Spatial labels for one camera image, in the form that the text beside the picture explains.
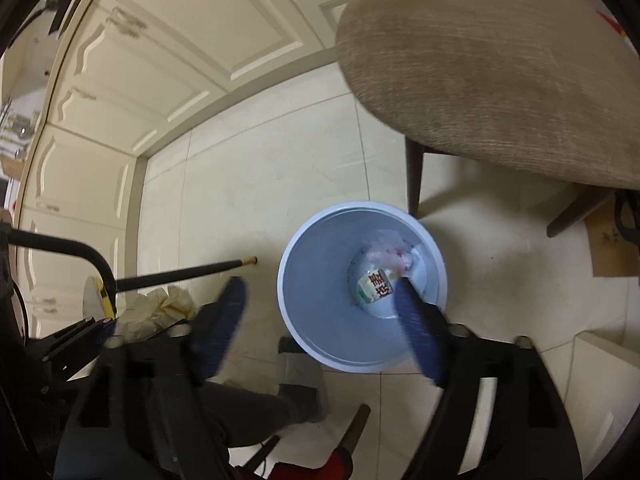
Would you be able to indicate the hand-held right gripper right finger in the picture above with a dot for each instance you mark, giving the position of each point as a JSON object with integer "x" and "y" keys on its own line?
{"x": 417, "y": 332}

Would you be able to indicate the red cloth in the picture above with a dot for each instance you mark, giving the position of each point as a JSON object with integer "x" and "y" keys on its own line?
{"x": 336, "y": 465}

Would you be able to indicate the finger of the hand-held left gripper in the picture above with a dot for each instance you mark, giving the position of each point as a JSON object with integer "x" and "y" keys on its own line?
{"x": 70, "y": 367}
{"x": 82, "y": 332}

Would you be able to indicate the brown cardboard box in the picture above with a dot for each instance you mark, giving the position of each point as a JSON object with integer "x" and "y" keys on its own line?
{"x": 607, "y": 247}

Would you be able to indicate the black metal table leg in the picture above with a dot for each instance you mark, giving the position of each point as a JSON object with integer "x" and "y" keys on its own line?
{"x": 65, "y": 246}
{"x": 185, "y": 272}

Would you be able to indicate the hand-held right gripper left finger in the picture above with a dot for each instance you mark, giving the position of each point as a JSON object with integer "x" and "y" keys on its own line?
{"x": 225, "y": 330}

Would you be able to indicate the crumpled beige paper on floor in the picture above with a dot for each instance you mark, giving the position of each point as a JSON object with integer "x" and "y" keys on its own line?
{"x": 155, "y": 307}

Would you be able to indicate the light blue plastic bin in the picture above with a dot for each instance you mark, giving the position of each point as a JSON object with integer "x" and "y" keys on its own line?
{"x": 320, "y": 280}

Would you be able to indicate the beige upholstered wooden chair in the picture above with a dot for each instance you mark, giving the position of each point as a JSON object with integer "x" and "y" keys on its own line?
{"x": 490, "y": 60}

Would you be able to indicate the person's grey trouser leg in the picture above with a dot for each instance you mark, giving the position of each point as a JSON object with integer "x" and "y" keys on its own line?
{"x": 245, "y": 412}

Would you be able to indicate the small red print carton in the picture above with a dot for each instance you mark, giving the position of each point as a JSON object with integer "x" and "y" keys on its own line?
{"x": 376, "y": 286}

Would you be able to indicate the crumpled white tissue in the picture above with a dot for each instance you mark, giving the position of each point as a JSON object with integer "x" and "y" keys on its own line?
{"x": 390, "y": 256}

